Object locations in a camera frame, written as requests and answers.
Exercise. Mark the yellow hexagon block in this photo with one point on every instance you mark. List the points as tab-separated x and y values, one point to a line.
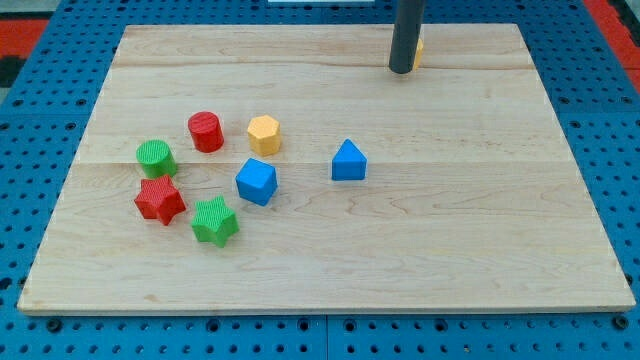
264	135

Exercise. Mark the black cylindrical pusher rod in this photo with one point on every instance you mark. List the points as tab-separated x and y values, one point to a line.
406	32

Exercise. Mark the blue triangle block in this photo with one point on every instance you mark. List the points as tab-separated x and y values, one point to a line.
349	163

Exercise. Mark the yellow block behind rod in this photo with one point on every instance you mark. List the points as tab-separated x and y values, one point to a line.
418	54

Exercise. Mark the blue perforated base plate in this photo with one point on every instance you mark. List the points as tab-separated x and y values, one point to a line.
588	74

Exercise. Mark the light wooden board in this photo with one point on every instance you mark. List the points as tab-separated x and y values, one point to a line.
472	201

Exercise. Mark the red cylinder block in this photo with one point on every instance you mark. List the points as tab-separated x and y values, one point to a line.
206	131

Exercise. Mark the red star block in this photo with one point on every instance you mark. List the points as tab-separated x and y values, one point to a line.
159	199

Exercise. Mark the green star block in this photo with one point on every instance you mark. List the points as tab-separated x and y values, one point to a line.
214	222

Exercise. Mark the green cylinder block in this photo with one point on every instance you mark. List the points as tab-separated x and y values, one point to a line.
156	159

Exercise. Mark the blue cube block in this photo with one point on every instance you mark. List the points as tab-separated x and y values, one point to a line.
256	181

